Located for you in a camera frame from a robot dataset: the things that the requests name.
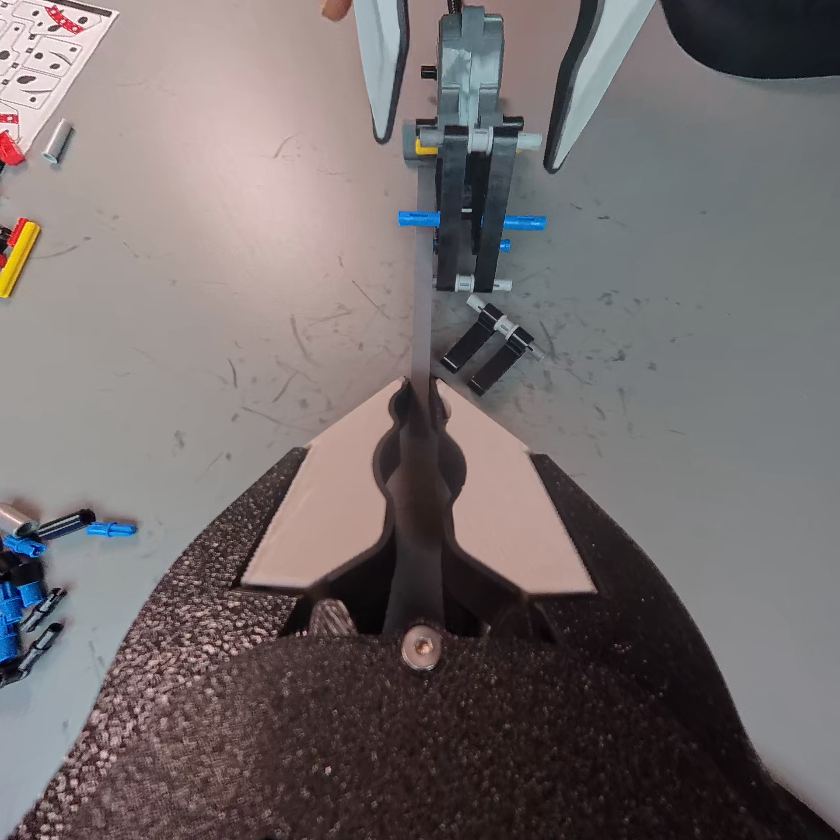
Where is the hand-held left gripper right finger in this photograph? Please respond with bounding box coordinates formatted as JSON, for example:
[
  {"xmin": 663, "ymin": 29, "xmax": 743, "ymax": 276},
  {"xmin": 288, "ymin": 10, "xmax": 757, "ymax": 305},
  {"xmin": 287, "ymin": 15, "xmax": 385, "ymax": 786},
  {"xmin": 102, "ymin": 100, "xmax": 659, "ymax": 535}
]
[{"xmin": 432, "ymin": 379, "xmax": 598, "ymax": 601}]

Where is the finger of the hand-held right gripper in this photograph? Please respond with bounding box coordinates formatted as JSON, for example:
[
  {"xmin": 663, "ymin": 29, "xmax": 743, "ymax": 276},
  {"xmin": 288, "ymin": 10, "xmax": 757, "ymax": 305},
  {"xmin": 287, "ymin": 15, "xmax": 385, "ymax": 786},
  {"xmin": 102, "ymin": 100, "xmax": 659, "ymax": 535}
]
[
  {"xmin": 354, "ymin": 0, "xmax": 412, "ymax": 144},
  {"xmin": 545, "ymin": 0, "xmax": 657, "ymax": 175}
]

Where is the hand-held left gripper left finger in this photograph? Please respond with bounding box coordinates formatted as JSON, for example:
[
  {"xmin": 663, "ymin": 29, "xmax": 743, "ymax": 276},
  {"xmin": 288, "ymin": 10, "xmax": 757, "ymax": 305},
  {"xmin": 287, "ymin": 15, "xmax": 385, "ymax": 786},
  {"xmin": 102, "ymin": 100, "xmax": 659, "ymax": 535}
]
[{"xmin": 241, "ymin": 377, "xmax": 412, "ymax": 595}]

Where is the brick vehicle chassis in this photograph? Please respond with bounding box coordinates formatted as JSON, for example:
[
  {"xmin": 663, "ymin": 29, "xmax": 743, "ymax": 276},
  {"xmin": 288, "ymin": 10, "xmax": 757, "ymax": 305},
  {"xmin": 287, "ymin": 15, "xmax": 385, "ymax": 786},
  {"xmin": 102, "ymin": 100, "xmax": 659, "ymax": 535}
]
[{"xmin": 382, "ymin": 0, "xmax": 547, "ymax": 636}]

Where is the grey axle pin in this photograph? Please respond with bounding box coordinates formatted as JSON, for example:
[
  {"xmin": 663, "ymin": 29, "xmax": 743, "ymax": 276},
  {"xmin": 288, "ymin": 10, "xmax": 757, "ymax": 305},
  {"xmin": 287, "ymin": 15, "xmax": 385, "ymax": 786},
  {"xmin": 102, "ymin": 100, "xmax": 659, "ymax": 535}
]
[{"xmin": 467, "ymin": 295, "xmax": 546, "ymax": 361}]

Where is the grey desk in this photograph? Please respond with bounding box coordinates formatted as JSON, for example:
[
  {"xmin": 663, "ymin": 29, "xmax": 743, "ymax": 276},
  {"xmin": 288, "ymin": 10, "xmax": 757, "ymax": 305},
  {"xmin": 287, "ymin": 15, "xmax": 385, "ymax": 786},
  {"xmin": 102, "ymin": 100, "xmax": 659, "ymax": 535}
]
[{"xmin": 0, "ymin": 0, "xmax": 840, "ymax": 840}]

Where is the pile of blue black pins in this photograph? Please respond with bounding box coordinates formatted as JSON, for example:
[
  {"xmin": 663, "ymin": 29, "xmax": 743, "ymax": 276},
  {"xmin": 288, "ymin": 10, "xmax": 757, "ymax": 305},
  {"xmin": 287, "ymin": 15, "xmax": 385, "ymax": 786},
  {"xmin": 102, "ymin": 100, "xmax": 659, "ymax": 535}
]
[{"xmin": 0, "ymin": 499, "xmax": 139, "ymax": 686}]

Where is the white sticker sheet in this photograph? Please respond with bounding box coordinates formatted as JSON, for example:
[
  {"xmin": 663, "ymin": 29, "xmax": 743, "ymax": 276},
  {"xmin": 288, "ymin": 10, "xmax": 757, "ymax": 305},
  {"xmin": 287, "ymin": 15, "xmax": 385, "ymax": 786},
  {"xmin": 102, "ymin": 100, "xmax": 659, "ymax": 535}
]
[{"xmin": 0, "ymin": 0, "xmax": 120, "ymax": 151}]

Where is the small grey tube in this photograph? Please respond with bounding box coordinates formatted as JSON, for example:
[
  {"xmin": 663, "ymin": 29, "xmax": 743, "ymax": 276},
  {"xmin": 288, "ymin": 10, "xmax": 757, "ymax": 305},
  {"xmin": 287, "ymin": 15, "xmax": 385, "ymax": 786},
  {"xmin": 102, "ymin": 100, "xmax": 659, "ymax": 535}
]
[{"xmin": 42, "ymin": 118, "xmax": 76, "ymax": 165}]

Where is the pile of red white bricks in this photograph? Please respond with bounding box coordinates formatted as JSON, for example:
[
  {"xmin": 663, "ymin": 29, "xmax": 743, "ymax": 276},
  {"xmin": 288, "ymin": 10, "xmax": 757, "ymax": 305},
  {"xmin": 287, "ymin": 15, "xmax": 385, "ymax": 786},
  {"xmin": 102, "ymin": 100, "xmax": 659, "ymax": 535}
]
[{"xmin": 0, "ymin": 130, "xmax": 27, "ymax": 271}]

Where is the yellow brick beam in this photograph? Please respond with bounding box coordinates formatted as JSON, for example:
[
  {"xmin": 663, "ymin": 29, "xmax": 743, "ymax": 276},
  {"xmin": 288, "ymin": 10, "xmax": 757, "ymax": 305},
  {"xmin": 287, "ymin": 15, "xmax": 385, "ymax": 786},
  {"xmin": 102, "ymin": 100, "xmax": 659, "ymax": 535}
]
[{"xmin": 0, "ymin": 220, "xmax": 42, "ymax": 299}]

